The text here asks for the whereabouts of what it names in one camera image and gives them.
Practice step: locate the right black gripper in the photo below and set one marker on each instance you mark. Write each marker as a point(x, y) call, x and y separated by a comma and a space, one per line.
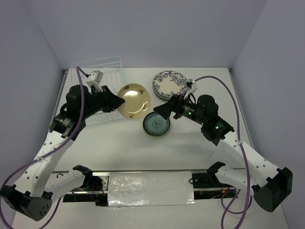
point(175, 104)

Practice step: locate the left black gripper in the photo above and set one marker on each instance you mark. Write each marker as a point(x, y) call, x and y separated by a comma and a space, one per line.
point(112, 101)

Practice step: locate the teal green plate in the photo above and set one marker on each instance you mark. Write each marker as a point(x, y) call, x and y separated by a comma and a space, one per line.
point(154, 120)

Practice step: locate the white pink plate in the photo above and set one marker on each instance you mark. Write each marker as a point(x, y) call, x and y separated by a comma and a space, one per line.
point(163, 95)

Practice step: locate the dark green plate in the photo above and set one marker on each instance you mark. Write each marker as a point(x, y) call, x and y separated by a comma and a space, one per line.
point(156, 132)

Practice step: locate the beige plate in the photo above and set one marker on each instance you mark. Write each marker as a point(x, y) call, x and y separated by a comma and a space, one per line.
point(137, 101)

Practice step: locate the dark patterned plate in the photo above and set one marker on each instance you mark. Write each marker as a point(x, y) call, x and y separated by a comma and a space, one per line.
point(168, 81)

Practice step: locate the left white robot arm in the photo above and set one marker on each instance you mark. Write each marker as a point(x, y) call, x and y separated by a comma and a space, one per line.
point(63, 131)

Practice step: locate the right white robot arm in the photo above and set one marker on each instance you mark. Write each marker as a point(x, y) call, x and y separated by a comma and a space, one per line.
point(267, 183)

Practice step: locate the silver foil tape patch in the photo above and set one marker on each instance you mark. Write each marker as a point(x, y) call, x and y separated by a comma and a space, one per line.
point(150, 189)

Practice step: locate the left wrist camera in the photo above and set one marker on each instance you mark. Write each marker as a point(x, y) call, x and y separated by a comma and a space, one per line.
point(94, 80)

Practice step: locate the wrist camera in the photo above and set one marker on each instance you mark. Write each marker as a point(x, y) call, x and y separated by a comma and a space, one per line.
point(94, 80)
point(190, 86)

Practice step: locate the white wire dish rack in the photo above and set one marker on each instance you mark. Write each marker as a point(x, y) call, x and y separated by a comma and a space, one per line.
point(111, 68)

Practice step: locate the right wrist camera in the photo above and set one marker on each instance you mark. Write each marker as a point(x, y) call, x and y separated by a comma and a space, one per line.
point(190, 86)

